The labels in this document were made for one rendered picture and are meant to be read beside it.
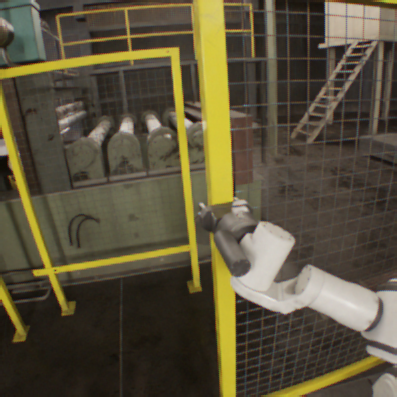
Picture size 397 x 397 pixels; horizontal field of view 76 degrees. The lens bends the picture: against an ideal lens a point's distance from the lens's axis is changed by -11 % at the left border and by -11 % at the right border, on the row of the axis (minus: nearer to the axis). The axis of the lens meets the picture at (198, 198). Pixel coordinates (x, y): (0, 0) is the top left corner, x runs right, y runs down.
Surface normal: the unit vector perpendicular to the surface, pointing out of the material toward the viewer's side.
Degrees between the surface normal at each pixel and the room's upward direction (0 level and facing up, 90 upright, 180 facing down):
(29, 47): 90
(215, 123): 90
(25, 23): 90
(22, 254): 90
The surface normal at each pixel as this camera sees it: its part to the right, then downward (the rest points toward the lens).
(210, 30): 0.22, 0.36
